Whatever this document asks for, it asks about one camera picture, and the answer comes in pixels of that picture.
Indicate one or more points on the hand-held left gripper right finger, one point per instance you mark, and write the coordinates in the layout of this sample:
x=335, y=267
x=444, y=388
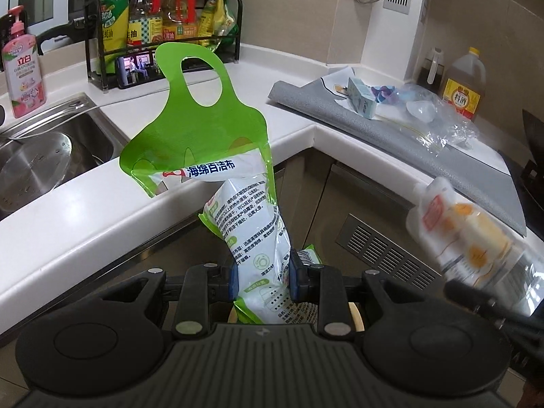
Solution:
x=294, y=280

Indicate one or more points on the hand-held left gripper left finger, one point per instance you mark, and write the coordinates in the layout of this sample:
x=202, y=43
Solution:
x=233, y=282

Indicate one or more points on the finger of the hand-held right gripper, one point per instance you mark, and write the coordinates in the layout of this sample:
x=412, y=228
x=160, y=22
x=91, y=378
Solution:
x=471, y=295

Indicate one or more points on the green white sponge cloth packet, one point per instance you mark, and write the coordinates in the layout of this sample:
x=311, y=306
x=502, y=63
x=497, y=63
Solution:
x=255, y=238

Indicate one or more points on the white orange snack pouch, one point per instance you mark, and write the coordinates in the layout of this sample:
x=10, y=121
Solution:
x=459, y=229

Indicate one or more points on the clear plastic bag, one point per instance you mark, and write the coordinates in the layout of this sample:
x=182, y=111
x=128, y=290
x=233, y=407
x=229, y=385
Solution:
x=446, y=123

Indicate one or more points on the silver cabinet vent grille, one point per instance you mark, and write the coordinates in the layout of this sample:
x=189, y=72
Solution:
x=382, y=255

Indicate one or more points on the beige cabinet door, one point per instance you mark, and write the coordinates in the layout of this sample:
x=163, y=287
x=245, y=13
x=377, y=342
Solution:
x=127, y=265
x=340, y=195

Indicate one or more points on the black wok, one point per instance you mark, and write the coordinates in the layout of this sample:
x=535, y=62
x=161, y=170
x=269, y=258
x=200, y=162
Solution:
x=535, y=144

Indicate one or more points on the grey counter mat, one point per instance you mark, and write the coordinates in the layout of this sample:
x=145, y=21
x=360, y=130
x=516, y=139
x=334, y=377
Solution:
x=382, y=136

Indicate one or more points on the clear plastic cup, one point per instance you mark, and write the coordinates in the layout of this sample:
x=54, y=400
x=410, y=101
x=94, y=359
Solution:
x=420, y=110

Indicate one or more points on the small pale blue carton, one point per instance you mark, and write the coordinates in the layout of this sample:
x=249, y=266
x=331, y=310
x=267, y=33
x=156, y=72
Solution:
x=361, y=100

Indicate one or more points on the stainless steel sink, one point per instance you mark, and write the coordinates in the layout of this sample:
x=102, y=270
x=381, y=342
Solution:
x=97, y=136

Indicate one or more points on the cooking wine jug yellow label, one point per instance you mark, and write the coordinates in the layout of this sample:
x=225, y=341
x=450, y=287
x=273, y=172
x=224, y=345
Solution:
x=463, y=93

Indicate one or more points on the purple blue wrapper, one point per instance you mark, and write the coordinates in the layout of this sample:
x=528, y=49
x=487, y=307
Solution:
x=382, y=92

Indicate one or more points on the dark soy sauce dispenser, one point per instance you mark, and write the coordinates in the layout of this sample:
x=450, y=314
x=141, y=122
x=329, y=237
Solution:
x=427, y=78

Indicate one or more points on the steel pot lid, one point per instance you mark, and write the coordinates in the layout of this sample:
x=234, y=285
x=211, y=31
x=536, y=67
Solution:
x=34, y=165

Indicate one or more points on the smartphone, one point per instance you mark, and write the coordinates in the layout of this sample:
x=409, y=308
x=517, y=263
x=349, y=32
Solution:
x=136, y=68

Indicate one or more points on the yellow green snack packet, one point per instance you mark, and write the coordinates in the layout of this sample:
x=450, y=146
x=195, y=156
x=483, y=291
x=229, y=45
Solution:
x=214, y=17

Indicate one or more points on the dark sauce bottle red cap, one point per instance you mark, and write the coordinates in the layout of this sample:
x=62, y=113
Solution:
x=144, y=29

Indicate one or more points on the green bottle with yellow cap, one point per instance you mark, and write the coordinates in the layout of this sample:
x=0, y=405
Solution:
x=112, y=12

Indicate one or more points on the pink dish soap bottle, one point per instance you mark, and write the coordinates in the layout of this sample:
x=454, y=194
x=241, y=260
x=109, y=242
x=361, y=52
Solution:
x=23, y=72

